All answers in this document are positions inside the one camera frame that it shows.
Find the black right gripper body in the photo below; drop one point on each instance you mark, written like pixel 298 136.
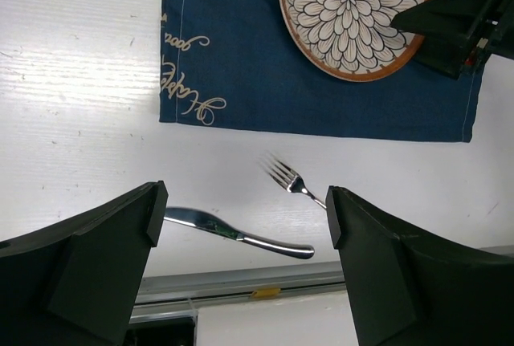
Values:
pixel 489 32

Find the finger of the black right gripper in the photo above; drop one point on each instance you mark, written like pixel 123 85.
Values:
pixel 444 57
pixel 438 18

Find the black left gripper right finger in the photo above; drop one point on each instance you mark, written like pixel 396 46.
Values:
pixel 407 286

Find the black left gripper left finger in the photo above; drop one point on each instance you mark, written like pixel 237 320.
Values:
pixel 75 282

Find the patterned ceramic plate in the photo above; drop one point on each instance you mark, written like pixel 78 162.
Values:
pixel 352 40

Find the silver table knife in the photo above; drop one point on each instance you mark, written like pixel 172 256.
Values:
pixel 207 222

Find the silver fork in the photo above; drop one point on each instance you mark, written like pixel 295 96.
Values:
pixel 287 178

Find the blue fish placemat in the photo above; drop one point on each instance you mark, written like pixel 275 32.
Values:
pixel 233 64

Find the front aluminium rail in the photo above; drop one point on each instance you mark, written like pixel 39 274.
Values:
pixel 167 298

